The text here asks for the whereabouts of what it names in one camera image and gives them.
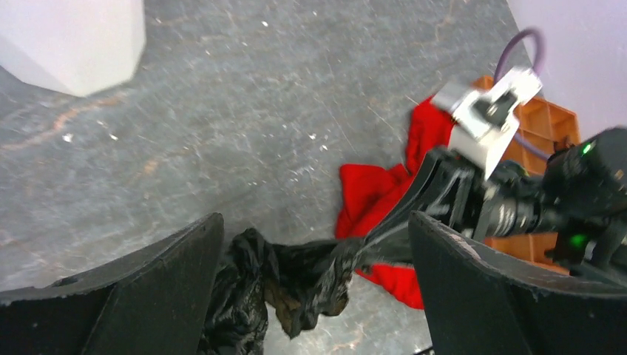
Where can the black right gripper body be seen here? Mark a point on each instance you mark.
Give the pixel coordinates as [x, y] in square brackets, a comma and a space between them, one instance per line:
[455, 192]

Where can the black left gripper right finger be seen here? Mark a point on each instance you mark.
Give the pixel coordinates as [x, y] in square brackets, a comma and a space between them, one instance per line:
[480, 301]

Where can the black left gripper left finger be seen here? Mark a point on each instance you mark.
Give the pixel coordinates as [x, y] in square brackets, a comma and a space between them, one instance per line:
[151, 301]

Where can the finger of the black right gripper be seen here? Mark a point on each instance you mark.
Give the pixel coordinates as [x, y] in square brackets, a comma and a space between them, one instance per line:
[388, 242]

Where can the black plastic trash bag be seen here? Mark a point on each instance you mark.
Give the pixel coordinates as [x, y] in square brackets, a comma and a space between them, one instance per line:
[301, 282]

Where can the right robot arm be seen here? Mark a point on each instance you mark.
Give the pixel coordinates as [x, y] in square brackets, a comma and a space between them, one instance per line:
[581, 197]

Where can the white octagonal trash bin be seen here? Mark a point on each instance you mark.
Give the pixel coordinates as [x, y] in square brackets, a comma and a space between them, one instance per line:
[74, 47]

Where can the red cloth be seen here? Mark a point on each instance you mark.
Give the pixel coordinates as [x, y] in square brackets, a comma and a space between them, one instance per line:
[370, 192]

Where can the orange compartment tray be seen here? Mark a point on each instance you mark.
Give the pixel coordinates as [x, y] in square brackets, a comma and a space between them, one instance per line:
[546, 126]

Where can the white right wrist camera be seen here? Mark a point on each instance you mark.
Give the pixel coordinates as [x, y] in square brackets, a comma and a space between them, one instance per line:
[484, 119]

